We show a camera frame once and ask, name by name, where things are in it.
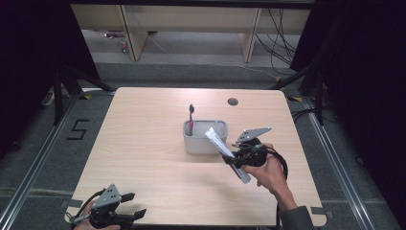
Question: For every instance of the person's left hand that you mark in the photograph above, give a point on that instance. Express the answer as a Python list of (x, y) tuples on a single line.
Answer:
[(83, 220)]

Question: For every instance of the aluminium floor rail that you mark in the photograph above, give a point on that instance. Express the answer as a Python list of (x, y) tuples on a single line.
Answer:
[(338, 172), (35, 166)]

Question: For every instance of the grey toothbrush holder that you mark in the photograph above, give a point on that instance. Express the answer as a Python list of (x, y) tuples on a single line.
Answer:
[(201, 145)]

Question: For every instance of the black curtain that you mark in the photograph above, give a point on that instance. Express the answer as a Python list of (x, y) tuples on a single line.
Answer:
[(367, 80), (28, 64)]

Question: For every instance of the person's right hand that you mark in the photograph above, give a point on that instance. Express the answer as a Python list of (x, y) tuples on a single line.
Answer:
[(271, 174)]

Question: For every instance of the pink toothbrush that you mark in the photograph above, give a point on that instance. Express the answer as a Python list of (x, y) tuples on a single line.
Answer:
[(191, 119)]

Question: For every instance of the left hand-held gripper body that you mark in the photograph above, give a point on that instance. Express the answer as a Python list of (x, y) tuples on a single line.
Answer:
[(108, 198)]

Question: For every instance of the small pink item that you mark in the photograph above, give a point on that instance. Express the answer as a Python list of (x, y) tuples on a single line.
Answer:
[(114, 34)]

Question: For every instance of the light wooden desk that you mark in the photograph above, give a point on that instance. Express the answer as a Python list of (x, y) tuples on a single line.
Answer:
[(191, 19)]

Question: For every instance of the white toothpaste tube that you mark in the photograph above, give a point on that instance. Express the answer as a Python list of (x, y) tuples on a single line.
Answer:
[(218, 143)]

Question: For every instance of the small bottle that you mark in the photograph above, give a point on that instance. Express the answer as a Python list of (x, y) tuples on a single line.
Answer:
[(123, 45)]

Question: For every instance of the yellow tape piece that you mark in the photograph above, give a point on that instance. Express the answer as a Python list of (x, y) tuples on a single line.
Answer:
[(85, 96), (295, 99)]

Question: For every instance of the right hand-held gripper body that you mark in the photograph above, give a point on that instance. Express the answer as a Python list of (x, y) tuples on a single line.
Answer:
[(252, 133)]

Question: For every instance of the round table grommet hole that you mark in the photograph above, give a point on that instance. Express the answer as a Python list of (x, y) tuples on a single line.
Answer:
[(233, 101)]

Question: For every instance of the black metal stand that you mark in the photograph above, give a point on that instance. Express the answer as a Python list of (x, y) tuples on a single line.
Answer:
[(58, 96), (319, 96)]

